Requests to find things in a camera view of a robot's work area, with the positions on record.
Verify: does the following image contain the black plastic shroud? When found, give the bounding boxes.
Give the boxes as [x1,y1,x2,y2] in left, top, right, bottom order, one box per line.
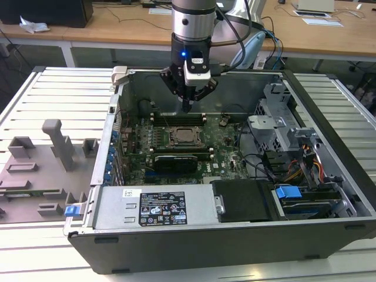
[211,179,278,223]

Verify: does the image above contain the hard disk in blue carrier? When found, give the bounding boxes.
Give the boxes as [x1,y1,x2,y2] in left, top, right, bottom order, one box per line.
[274,184,343,220]

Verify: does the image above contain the CPU socket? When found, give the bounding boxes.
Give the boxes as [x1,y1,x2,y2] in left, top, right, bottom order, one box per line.
[167,126,206,149]

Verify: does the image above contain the low-profile graphics card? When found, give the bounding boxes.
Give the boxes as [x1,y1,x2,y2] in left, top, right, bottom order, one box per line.
[153,154,199,174]

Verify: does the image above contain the blue case latch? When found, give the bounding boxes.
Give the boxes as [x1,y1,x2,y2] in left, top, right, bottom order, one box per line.
[64,205,82,219]

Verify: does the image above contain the white printed paper sheet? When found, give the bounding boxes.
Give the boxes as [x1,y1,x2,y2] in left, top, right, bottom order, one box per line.
[302,18,344,28]

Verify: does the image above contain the RAM slot white latches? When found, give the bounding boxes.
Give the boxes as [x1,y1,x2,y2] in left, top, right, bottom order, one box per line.
[150,112,206,118]
[150,148,213,153]
[150,117,206,123]

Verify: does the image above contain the grey metal drive cage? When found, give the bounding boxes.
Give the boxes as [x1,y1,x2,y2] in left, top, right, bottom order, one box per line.
[246,83,299,153]

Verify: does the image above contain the blue expansion slot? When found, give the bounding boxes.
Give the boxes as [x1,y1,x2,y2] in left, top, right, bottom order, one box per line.
[144,172,167,182]

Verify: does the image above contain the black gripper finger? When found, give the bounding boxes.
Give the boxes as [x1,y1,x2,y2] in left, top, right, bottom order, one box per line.
[187,78,220,113]
[160,68,189,113]

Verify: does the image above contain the black case fan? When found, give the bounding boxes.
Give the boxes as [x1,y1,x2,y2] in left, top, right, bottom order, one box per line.
[137,99,154,117]

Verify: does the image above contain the green RAM stick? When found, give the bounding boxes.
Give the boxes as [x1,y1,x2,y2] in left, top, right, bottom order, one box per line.
[28,190,63,197]

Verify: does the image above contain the coloured wire bundle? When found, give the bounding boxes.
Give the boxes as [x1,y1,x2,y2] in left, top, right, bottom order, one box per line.
[286,157,325,184]

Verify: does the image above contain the green motherboard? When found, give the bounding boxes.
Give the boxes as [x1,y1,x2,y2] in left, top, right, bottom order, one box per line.
[117,113,254,186]

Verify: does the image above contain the beige flat box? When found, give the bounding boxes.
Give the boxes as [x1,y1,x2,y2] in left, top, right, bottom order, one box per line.
[298,0,335,13]

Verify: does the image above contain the pale blue teach pendant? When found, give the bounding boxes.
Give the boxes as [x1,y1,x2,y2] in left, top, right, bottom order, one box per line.
[230,31,267,70]

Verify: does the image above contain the grey metal disk bay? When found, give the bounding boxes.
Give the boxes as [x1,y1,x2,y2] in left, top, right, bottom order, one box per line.
[270,176,359,221]

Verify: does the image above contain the silver power supply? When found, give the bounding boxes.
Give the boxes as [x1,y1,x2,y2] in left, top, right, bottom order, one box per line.
[93,184,220,230]

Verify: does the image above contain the black office chair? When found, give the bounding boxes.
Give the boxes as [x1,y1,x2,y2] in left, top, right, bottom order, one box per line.
[348,58,376,121]

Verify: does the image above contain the blue cable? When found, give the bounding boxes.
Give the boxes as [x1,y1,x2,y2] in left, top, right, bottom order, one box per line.
[263,26,286,65]

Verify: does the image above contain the white sheet dark print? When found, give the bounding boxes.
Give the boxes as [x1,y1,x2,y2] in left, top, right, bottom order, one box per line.
[293,9,329,18]

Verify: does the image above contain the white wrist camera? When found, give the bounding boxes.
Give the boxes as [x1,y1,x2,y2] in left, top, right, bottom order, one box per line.
[183,50,212,87]

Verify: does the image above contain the black grey PC case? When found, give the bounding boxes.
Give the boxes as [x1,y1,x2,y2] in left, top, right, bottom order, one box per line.
[63,66,376,276]

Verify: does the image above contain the black cable bundle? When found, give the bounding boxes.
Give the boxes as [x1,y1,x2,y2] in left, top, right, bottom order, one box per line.
[237,129,288,182]

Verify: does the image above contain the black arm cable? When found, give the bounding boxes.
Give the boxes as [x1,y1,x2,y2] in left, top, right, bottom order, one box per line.
[210,1,250,77]

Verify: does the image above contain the grey parts rack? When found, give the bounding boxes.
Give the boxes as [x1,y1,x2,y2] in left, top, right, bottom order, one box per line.
[0,119,99,226]

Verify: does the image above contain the large black box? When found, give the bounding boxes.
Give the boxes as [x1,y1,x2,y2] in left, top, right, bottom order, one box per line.
[0,0,95,29]

